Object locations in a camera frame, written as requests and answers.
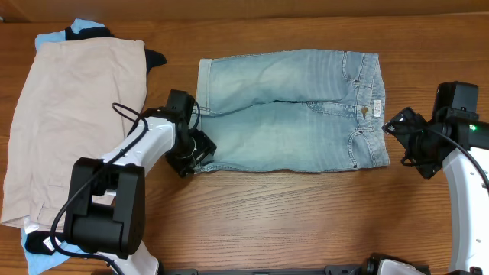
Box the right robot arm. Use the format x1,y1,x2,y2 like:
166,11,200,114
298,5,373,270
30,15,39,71
382,107,488,274

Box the light blue denim shorts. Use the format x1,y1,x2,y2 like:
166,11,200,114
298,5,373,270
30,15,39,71
196,49,390,173

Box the beige folded shorts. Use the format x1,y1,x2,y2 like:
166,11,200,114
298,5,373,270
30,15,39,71
1,37,147,231

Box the black garment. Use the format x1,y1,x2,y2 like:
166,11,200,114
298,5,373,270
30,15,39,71
25,28,167,230

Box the light blue garment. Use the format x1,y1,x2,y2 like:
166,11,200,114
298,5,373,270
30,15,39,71
21,18,109,275

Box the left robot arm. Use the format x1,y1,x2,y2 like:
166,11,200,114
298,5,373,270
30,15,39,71
60,106,216,274

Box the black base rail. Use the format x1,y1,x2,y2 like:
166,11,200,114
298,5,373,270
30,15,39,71
163,264,361,275

